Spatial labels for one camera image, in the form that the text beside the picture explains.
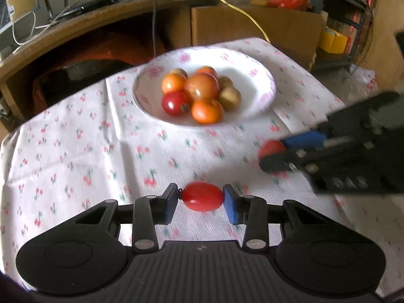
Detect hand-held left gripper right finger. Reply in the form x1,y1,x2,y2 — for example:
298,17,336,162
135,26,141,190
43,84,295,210
223,185,330,253

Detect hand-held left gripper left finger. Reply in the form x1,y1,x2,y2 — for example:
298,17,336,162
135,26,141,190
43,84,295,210
74,183,179,254

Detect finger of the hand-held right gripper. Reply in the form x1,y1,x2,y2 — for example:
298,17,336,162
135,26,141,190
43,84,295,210
259,143,357,174
280,101,375,149

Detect red cherry tomato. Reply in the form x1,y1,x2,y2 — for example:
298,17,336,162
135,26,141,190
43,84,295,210
259,140,287,160
180,181,225,213
162,91,192,116

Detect white floral plate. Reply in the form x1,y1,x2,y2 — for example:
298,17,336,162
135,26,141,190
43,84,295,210
133,46,277,128

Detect orange tomato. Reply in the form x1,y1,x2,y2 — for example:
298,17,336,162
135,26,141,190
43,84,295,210
191,98,224,124

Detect large orange-red tomato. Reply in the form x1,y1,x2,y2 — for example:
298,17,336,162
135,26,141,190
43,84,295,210
185,73,220,102

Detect small orange tangerine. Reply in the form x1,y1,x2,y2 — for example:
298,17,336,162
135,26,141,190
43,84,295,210
162,73,187,94
195,66,218,78

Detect clear plastic sheet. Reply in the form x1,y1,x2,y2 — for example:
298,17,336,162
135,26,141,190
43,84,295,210
341,66,377,102

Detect cherry print tablecloth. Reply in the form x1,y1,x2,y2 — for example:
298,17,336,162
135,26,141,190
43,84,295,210
0,37,384,291

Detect yellow carton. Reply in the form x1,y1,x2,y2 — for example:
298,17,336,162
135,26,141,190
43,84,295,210
319,27,349,54

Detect brown cardboard box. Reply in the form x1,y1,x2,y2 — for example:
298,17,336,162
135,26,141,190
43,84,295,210
190,5,325,70

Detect dark metal pot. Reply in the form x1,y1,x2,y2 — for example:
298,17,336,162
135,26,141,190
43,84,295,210
65,61,133,81

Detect orange plastic bag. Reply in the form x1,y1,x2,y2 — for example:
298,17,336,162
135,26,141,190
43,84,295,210
33,32,165,108

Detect curved wooden desk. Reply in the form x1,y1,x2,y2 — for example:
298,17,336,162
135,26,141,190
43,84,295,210
0,0,325,123

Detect yellow cable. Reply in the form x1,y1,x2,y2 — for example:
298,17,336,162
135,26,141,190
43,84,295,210
88,0,272,43

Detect thin white cable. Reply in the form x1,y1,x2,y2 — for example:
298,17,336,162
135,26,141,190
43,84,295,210
12,10,37,46

